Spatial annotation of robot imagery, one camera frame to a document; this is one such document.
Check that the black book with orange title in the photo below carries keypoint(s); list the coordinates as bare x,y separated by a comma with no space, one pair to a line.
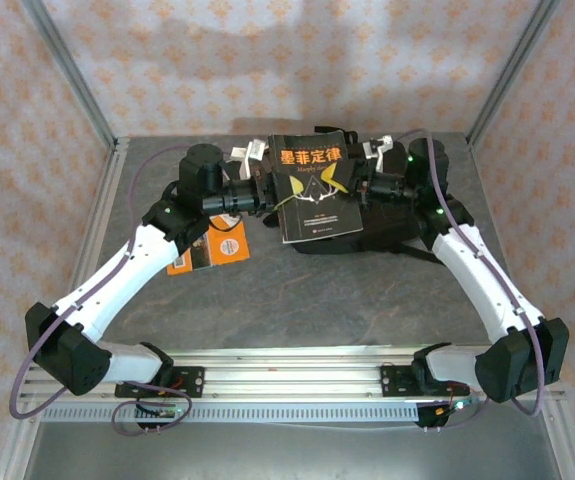
317,215

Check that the black backpack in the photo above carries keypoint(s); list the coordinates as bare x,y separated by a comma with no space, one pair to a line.
392,225

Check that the orange book with round sticker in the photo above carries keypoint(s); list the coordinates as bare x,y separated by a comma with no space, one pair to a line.
227,247

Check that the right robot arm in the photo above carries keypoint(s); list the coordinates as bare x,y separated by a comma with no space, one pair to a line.
482,285

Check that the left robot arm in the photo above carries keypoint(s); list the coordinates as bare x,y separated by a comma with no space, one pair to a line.
117,285

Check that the small black controller board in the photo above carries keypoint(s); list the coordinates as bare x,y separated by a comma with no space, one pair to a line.
442,412
164,412

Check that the grey metal sheet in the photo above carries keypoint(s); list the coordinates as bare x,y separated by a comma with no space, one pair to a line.
287,455

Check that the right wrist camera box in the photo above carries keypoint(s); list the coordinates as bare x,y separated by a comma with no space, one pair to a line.
378,150

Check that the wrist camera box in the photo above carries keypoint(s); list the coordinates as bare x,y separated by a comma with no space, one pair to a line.
249,155
378,150

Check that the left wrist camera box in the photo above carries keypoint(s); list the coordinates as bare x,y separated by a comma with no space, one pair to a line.
249,155

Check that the aluminium side rail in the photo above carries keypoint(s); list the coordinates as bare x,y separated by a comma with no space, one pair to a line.
109,175

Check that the aluminium frame post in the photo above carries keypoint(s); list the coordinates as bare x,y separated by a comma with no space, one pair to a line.
512,70
67,65

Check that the aluminium mounting rail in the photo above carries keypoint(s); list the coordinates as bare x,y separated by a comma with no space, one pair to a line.
292,380

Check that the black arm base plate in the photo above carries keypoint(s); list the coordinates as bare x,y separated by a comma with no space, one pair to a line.
394,382
192,382

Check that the aluminium frame leg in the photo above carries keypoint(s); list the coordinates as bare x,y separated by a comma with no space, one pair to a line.
564,450
14,450

